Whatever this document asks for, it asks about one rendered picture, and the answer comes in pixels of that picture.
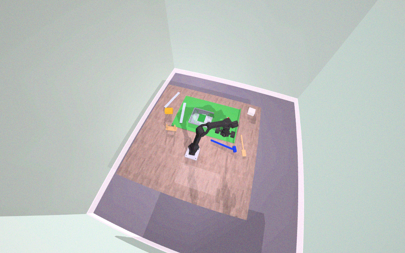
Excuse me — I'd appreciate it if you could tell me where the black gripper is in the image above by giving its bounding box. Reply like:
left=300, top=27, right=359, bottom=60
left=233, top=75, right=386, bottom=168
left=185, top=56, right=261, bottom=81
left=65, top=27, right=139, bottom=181
left=215, top=127, right=235, bottom=138

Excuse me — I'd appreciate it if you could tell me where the white rectangular block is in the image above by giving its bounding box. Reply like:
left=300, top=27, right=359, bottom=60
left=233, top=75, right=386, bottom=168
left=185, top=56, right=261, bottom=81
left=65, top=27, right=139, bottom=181
left=247, top=107, right=255, bottom=116

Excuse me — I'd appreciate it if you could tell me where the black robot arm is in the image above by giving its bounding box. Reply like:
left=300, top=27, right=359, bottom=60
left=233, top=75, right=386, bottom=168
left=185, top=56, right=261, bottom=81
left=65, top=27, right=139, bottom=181
left=188, top=118, right=238, bottom=156

